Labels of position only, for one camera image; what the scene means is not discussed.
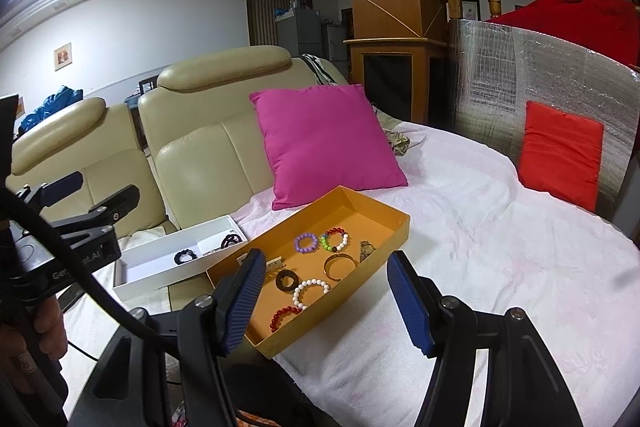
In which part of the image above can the patterned cloth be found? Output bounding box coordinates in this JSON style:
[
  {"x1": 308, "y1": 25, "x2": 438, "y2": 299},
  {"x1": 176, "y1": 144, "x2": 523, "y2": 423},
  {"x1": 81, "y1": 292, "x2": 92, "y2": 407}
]
[{"x1": 385, "y1": 129, "x2": 413, "y2": 155}]

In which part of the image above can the white bead bracelet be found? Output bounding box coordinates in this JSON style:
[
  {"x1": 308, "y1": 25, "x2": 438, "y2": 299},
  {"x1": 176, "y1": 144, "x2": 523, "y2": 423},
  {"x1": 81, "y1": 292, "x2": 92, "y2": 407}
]
[{"x1": 292, "y1": 278, "x2": 332, "y2": 311}]

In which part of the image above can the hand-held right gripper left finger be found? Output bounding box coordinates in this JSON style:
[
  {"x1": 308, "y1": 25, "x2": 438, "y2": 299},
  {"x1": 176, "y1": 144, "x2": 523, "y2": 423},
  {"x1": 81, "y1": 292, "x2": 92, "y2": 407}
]
[{"x1": 65, "y1": 249, "x2": 267, "y2": 427}]

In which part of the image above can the white cardboard box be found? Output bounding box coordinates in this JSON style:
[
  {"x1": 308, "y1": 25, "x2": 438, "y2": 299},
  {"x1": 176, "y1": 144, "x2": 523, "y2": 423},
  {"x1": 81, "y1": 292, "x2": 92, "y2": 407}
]
[{"x1": 112, "y1": 214, "x2": 250, "y2": 305}]

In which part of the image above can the cream towel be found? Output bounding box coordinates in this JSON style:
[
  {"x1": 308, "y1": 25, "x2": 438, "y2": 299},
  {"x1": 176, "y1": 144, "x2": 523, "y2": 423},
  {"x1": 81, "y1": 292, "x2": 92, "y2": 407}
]
[{"x1": 125, "y1": 226, "x2": 167, "y2": 249}]

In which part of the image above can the pink pillow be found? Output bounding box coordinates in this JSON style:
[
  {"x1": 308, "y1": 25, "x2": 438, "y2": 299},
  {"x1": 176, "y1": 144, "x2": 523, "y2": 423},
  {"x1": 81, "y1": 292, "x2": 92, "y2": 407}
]
[{"x1": 249, "y1": 83, "x2": 410, "y2": 211}]

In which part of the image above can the red cloth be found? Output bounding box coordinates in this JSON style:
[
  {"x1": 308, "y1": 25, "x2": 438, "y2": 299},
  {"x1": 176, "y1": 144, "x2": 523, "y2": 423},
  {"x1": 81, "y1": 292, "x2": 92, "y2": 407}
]
[{"x1": 487, "y1": 0, "x2": 640, "y2": 68}]

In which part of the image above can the multicoloured bead bracelet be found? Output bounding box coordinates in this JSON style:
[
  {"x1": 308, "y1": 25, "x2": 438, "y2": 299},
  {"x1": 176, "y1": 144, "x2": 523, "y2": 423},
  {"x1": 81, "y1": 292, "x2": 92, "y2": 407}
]
[{"x1": 320, "y1": 228, "x2": 351, "y2": 253}]

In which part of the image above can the red pillow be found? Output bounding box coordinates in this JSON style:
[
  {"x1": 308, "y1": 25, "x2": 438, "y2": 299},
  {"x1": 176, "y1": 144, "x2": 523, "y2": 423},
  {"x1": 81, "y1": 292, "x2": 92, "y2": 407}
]
[{"x1": 517, "y1": 101, "x2": 606, "y2": 212}]

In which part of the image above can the orange cardboard box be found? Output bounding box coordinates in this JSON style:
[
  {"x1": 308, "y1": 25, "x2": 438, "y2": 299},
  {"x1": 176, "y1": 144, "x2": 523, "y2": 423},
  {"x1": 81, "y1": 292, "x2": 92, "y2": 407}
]
[{"x1": 206, "y1": 185, "x2": 412, "y2": 360}]

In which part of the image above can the gold hair comb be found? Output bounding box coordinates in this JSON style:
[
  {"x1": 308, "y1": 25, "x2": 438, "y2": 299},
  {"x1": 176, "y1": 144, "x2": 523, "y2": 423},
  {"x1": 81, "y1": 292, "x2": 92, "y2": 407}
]
[{"x1": 237, "y1": 252, "x2": 286, "y2": 270}]

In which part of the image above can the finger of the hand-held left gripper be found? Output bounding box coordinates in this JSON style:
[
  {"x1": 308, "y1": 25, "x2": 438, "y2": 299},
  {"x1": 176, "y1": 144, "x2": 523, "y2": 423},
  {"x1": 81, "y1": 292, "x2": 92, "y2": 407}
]
[
  {"x1": 57, "y1": 185, "x2": 141, "y2": 235},
  {"x1": 20, "y1": 171, "x2": 84, "y2": 208}
]

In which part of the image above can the striped cloth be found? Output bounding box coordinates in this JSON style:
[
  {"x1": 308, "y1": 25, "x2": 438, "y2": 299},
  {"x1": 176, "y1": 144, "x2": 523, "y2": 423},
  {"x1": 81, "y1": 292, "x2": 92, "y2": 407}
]
[{"x1": 302, "y1": 54, "x2": 333, "y2": 85}]

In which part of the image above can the blue cloth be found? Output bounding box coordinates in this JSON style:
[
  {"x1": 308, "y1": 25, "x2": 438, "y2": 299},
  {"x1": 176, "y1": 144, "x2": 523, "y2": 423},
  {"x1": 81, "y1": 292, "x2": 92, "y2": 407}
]
[{"x1": 20, "y1": 86, "x2": 83, "y2": 132}]

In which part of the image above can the person's left hand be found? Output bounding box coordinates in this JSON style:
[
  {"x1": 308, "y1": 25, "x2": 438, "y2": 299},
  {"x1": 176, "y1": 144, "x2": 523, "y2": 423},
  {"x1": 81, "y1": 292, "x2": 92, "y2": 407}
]
[{"x1": 0, "y1": 293, "x2": 69, "y2": 413}]

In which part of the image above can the purple bead bracelet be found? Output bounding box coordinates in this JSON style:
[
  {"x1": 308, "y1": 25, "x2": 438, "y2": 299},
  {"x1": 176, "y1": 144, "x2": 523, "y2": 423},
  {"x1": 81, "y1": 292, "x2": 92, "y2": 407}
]
[{"x1": 294, "y1": 232, "x2": 319, "y2": 254}]

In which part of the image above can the beige leather sofa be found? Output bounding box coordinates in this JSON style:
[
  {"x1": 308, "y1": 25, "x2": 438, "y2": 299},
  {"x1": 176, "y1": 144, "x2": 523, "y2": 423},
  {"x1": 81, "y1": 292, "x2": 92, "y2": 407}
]
[{"x1": 7, "y1": 45, "x2": 353, "y2": 313}]

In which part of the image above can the grey refrigerator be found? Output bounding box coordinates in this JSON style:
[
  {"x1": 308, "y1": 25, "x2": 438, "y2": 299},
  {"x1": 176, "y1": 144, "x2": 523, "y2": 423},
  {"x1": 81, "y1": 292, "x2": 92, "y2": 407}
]
[{"x1": 275, "y1": 9, "x2": 323, "y2": 58}]

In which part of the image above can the silver foil panel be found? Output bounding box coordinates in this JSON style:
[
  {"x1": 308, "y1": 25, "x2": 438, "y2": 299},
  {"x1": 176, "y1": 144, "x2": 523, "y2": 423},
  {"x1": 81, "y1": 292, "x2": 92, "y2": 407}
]
[{"x1": 446, "y1": 19, "x2": 640, "y2": 228}]

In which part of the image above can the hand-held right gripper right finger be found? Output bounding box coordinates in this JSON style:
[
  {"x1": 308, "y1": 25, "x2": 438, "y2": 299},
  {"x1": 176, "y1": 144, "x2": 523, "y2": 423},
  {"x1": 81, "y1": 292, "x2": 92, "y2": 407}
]
[{"x1": 386, "y1": 249, "x2": 583, "y2": 427}]

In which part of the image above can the black ring bangle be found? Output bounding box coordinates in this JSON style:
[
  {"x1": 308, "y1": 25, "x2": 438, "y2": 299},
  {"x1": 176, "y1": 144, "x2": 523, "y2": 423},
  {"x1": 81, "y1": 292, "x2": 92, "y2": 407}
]
[{"x1": 275, "y1": 270, "x2": 302, "y2": 293}]

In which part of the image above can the red bead bracelet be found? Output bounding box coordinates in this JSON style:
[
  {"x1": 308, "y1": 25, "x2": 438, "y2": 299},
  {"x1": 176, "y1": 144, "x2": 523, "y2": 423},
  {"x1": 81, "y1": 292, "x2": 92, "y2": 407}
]
[{"x1": 269, "y1": 305, "x2": 306, "y2": 334}]

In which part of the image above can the gold bangle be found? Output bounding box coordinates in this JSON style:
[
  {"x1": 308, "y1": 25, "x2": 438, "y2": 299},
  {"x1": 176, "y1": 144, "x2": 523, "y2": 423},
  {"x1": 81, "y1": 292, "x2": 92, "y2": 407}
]
[{"x1": 323, "y1": 253, "x2": 358, "y2": 281}]

